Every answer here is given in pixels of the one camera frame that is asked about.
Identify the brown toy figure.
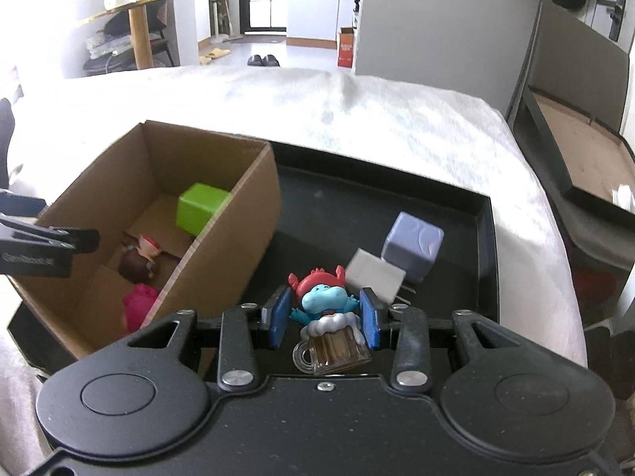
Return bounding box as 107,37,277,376
118,235,164,283

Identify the white standing fan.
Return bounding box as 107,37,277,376
206,0,229,43

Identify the black door handle lock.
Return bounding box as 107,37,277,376
598,0,628,43

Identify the pink toy figure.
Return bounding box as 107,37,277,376
123,284,162,335

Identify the red cardboard box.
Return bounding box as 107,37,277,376
337,27,357,69

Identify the blue figure with beer mug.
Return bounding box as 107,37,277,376
289,267,373,374

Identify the black tray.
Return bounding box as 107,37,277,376
7,141,499,372

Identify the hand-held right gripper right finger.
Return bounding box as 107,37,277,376
360,286,527,393

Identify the yellow wooden table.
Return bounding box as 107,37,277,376
77,0,204,70

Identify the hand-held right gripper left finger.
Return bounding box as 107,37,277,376
126,285,293,393

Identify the purple toy cube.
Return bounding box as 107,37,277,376
382,211,445,283

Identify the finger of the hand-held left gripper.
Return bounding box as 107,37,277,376
0,189,49,220
0,213,100,255

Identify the brown cardboard box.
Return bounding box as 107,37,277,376
7,120,283,360

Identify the white kitchen cabinet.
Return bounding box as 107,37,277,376
287,0,365,50

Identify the black-framed brown board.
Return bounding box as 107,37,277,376
511,84,635,219

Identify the grey upholstered panel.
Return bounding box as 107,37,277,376
506,0,631,134

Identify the grey toy cuboid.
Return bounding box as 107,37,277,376
344,249,406,304

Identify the green toy cube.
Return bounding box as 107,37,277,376
177,182,233,236

